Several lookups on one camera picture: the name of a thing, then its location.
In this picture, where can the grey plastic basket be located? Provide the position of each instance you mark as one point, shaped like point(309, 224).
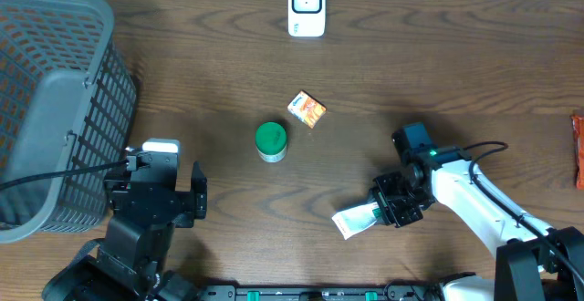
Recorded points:
point(67, 106)

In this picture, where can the white green box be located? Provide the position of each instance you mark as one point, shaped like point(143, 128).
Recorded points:
point(356, 219)

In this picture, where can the green lidded jar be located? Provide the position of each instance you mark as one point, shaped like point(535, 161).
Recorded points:
point(271, 142)

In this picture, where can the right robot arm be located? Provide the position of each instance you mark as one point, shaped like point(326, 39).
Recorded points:
point(533, 260)

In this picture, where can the black mounting rail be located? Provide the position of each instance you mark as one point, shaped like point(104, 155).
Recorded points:
point(395, 292)

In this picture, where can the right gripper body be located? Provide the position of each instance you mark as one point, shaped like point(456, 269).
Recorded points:
point(397, 199)

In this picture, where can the white barcode scanner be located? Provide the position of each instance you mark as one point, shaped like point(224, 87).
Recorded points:
point(306, 18)

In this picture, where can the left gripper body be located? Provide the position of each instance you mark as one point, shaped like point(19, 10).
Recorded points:
point(181, 213)

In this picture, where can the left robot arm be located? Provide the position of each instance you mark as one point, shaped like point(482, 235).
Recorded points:
point(128, 262)

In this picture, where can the small orange box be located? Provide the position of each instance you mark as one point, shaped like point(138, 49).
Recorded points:
point(307, 109)

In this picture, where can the orange snack bar wrapper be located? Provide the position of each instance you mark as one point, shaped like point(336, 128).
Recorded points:
point(577, 125)

